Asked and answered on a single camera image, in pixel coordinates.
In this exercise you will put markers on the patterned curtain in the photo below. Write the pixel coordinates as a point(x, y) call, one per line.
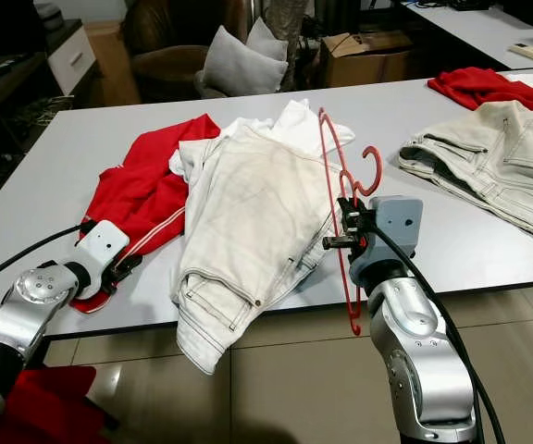
point(285, 18)

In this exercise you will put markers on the red cloth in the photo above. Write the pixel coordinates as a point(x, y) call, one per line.
point(54, 407)

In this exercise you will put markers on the large grey pillow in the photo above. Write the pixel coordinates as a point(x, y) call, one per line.
point(234, 67)

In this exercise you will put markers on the plain red garment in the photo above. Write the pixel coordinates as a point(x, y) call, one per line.
point(479, 85)

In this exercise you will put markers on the small grey pillow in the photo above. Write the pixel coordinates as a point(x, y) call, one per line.
point(268, 37)

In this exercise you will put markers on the black shelf unit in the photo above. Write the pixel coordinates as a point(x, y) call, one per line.
point(7, 102)

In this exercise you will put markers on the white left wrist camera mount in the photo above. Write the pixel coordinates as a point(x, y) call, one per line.
point(105, 245)

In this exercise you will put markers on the red garment with white stripes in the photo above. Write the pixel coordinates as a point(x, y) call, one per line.
point(151, 190)

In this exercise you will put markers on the open cardboard box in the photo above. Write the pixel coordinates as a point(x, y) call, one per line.
point(364, 57)

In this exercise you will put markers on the white drawer cabinet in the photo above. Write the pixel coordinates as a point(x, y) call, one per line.
point(70, 55)

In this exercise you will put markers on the red plastic clothes hanger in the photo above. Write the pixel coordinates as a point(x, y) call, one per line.
point(378, 169)

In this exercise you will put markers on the brown leather armchair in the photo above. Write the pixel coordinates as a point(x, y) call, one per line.
point(165, 37)

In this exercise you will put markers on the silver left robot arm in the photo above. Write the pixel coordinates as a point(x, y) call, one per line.
point(26, 305)

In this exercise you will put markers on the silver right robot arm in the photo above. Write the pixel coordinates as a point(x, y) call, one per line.
point(424, 370)

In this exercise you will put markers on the beige denim trousers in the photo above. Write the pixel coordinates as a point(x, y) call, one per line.
point(489, 153)
point(248, 222)

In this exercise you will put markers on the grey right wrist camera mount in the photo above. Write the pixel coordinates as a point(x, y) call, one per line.
point(401, 217)

